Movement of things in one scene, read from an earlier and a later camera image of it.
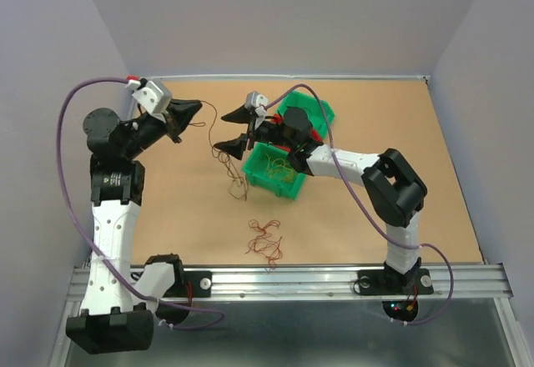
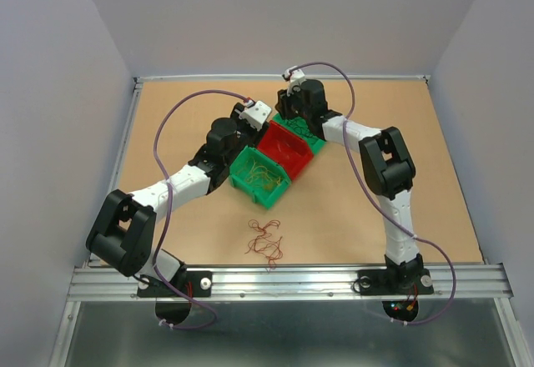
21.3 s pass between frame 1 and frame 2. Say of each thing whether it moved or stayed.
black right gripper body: moved
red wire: stayed
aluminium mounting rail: stayed
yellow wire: moved
